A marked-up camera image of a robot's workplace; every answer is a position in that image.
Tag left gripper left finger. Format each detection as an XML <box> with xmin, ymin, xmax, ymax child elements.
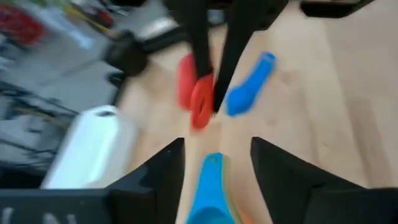
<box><xmin>106</xmin><ymin>138</ymin><xmax>187</xmax><ymax>224</ymax></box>

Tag light blue measuring cup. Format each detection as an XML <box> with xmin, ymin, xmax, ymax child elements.
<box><xmin>185</xmin><ymin>152</ymin><xmax>237</xmax><ymax>224</ymax></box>

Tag small blue measuring cup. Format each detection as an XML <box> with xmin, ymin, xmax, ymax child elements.
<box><xmin>224</xmin><ymin>52</ymin><xmax>277</xmax><ymax>117</ymax></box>

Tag red storage bins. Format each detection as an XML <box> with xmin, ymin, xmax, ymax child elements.
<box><xmin>0</xmin><ymin>3</ymin><xmax>48</xmax><ymax>47</ymax></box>

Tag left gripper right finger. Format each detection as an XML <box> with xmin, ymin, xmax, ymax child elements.
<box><xmin>250</xmin><ymin>136</ymin><xmax>398</xmax><ymax>224</ymax></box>

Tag red measuring cup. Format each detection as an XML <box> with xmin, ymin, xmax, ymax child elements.
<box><xmin>177</xmin><ymin>54</ymin><xmax>216</xmax><ymax>131</ymax></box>

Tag white plastic basket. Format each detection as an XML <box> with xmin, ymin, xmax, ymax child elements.
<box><xmin>41</xmin><ymin>105</ymin><xmax>138</xmax><ymax>190</ymax></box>

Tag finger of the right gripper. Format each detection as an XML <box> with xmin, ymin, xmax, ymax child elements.
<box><xmin>213</xmin><ymin>0</ymin><xmax>290</xmax><ymax>113</ymax></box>
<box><xmin>169</xmin><ymin>0</ymin><xmax>215</xmax><ymax>79</ymax></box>

